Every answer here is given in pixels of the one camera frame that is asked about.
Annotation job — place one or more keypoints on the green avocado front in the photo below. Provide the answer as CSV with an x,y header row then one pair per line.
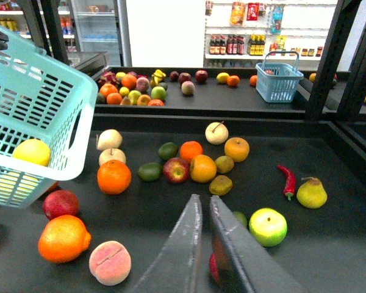
x,y
241,218

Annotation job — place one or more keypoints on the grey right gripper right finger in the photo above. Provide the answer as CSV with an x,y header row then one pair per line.
x,y
243,264

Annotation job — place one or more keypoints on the white pear with stem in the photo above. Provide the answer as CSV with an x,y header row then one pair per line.
x,y
216,133

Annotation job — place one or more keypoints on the orange persimmon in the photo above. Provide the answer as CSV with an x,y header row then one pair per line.
x,y
53,187

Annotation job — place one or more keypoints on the red pomegranate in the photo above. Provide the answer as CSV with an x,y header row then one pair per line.
x,y
60,202

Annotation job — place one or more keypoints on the brown kiwi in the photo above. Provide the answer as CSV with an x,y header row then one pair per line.
x,y
220,185
224,164

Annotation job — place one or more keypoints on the far fruit pile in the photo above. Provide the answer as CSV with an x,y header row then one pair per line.
x,y
132,89

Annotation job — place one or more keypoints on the large orange citrus front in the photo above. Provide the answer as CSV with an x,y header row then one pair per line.
x,y
63,239

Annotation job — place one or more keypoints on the yellow pear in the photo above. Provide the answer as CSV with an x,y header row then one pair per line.
x,y
311,194

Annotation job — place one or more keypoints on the blue shopping basket far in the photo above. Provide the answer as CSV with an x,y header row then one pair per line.
x,y
277,82

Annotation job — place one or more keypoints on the large orange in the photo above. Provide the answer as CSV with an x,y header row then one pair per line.
x,y
113,177

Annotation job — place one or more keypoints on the red yellow apple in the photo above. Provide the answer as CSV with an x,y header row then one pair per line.
x,y
176,170

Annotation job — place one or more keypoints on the dark sauce bottles row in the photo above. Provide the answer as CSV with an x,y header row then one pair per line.
x,y
237,45

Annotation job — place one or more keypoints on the pink peach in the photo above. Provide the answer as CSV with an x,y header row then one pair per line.
x,y
110,263

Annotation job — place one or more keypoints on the small orange tangerine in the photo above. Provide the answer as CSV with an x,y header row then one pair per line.
x,y
189,150

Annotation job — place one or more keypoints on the brown kiwi upper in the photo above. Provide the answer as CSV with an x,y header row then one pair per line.
x,y
224,164

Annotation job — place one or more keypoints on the green lime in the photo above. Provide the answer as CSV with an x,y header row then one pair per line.
x,y
167,151

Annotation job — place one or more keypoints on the yellow lemon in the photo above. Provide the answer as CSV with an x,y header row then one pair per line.
x,y
34,151
16,187

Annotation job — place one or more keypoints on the light teal plastic basket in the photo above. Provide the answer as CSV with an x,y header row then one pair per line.
x,y
42,98

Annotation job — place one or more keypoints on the white pear left lower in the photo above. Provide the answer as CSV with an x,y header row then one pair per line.
x,y
112,154

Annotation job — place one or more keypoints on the red apple front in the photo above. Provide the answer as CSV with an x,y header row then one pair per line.
x,y
213,268

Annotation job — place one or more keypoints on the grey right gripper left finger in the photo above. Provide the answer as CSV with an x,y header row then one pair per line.
x,y
177,265

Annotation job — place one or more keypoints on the brown kiwi lower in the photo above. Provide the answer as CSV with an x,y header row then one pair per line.
x,y
220,185

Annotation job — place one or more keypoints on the green apple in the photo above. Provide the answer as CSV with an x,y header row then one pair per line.
x,y
268,227

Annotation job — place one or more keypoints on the white pear left upper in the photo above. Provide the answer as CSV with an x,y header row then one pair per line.
x,y
108,139

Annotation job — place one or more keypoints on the red chili pepper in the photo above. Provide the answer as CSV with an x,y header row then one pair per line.
x,y
290,181

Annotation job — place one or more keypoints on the dark green avocado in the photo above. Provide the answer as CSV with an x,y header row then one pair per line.
x,y
150,171

